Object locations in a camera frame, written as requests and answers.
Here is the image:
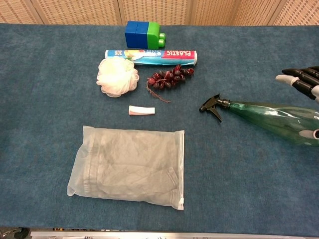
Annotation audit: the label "frosted zip bag grey clothes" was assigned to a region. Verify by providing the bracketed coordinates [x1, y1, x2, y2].
[66, 125, 185, 211]

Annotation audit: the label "aluminium profile rail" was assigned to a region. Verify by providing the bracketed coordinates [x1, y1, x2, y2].
[29, 231, 319, 239]

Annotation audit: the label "white mesh bath loofah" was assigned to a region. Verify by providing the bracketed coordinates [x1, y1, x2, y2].
[96, 56, 140, 98]

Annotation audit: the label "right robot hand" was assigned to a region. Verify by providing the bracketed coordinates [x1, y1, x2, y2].
[275, 66, 319, 140]

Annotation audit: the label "woven wicker folding screen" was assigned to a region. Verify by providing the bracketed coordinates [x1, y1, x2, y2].
[0, 0, 319, 26]

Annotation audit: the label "plastic food wrap roll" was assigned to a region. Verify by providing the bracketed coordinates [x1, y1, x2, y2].
[105, 49, 198, 67]

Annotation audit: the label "blue toy building block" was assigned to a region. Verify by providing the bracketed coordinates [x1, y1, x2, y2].
[125, 20, 138, 48]
[136, 21, 150, 49]

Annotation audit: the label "green toy building block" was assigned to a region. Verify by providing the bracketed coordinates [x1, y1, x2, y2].
[147, 21, 166, 49]

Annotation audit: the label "small white folded card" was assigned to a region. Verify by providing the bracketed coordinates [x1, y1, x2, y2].
[128, 105, 156, 117]

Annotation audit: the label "green spray bottle black trigger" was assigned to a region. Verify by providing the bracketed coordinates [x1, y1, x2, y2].
[198, 93, 319, 147]

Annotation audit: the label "dark red grape bunch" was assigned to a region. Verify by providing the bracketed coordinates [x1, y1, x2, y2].
[146, 64, 195, 104]

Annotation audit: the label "blue felt table cloth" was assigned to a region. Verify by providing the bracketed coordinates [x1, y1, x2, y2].
[0, 22, 319, 237]

